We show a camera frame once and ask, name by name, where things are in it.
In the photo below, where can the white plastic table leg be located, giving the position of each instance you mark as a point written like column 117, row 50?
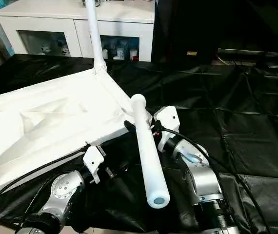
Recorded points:
column 148, row 156
column 95, row 34

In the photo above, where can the white plastic table top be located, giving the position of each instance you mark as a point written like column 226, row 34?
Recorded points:
column 56, row 117

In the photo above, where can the small orange label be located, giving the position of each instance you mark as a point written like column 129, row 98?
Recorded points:
column 192, row 53

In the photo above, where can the black table mat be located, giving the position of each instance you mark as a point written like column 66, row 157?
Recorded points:
column 246, row 122

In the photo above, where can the long black bar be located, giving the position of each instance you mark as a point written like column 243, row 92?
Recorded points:
column 256, row 52

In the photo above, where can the small grey crumpled object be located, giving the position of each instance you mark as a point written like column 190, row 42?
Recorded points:
column 99, row 2

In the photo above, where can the white glass-door cabinet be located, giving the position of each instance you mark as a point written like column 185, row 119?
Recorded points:
column 56, row 17

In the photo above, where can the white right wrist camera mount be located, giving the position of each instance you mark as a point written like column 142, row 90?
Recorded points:
column 168, row 122

